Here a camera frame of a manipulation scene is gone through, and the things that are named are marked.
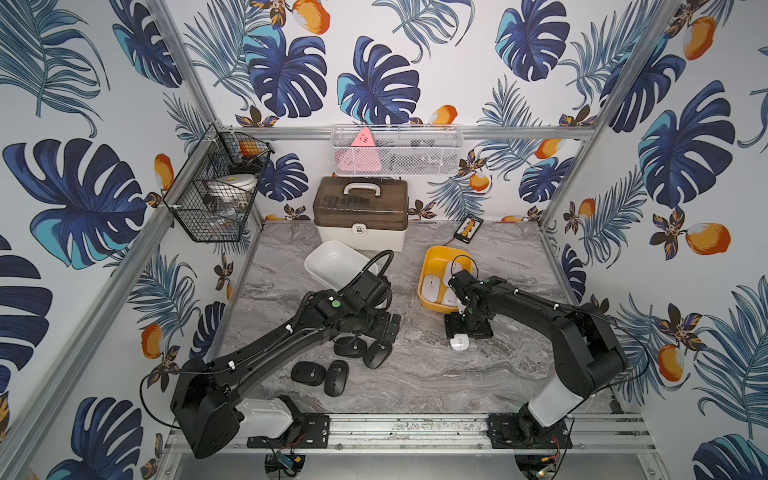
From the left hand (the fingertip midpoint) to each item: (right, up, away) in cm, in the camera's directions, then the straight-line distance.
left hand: (385, 321), depth 76 cm
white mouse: (+22, -8, +12) cm, 26 cm away
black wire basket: (-54, +34, +16) cm, 66 cm away
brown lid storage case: (-6, +31, +19) cm, 37 cm away
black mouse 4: (-14, -17, +6) cm, 22 cm away
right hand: (+22, -7, +13) cm, 27 cm away
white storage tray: (-19, +14, +31) cm, 39 cm away
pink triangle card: (-7, +47, +14) cm, 49 cm away
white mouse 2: (+15, +6, +23) cm, 28 cm away
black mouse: (-10, -10, +11) cm, 18 cm away
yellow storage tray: (+18, +13, +32) cm, 39 cm away
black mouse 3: (-21, -15, +5) cm, 27 cm away
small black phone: (+32, +27, +41) cm, 59 cm away
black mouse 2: (-2, -11, +10) cm, 15 cm away
